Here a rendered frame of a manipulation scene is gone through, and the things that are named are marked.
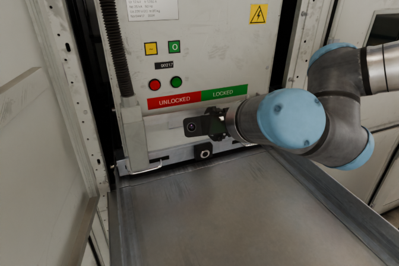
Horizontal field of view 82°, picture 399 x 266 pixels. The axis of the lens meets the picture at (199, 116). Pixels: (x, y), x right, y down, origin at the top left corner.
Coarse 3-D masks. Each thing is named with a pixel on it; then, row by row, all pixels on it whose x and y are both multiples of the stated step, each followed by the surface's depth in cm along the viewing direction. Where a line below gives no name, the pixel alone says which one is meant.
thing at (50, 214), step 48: (0, 0) 35; (0, 48) 34; (0, 96) 31; (48, 96) 47; (0, 144) 33; (48, 144) 46; (0, 192) 32; (48, 192) 44; (96, 192) 64; (0, 240) 31; (48, 240) 43
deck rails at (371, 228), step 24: (288, 168) 76; (312, 168) 69; (120, 192) 66; (312, 192) 66; (336, 192) 62; (120, 216) 54; (336, 216) 59; (360, 216) 56; (120, 240) 47; (360, 240) 54; (384, 240) 52
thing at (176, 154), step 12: (192, 144) 75; (216, 144) 78; (228, 144) 80; (240, 144) 83; (120, 156) 69; (156, 156) 72; (168, 156) 73; (180, 156) 75; (192, 156) 77; (120, 168) 69
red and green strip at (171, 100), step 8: (216, 88) 70; (224, 88) 71; (232, 88) 72; (240, 88) 73; (168, 96) 65; (176, 96) 66; (184, 96) 67; (192, 96) 68; (200, 96) 69; (208, 96) 70; (216, 96) 71; (224, 96) 72; (152, 104) 64; (160, 104) 65; (168, 104) 66; (176, 104) 67
